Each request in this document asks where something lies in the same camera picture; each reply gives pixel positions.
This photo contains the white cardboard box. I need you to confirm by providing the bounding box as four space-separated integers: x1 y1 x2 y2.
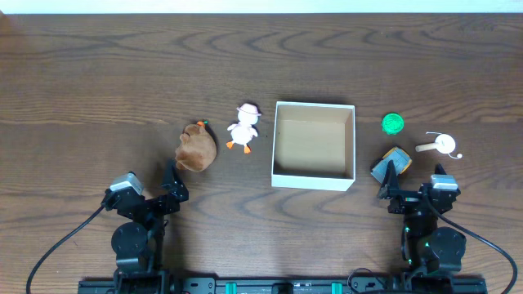
271 101 356 192

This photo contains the brown plush capybara toy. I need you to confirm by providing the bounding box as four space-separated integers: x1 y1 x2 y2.
175 121 217 172

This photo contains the black mounting rail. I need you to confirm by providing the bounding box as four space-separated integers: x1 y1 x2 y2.
78 274 488 294

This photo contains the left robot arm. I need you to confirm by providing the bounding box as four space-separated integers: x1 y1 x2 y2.
101 160 189 293

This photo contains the right black cable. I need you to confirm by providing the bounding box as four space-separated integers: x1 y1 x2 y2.
424 195 519 294

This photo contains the white duck toy pink hat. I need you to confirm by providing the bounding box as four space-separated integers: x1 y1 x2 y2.
226 103 262 154

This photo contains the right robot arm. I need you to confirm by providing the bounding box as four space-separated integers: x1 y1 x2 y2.
377 161 466 293

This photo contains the white wooden pellet drum toy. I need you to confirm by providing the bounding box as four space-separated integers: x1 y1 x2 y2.
415 131 463 160

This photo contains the green wire ball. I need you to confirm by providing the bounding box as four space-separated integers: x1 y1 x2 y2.
382 113 405 135

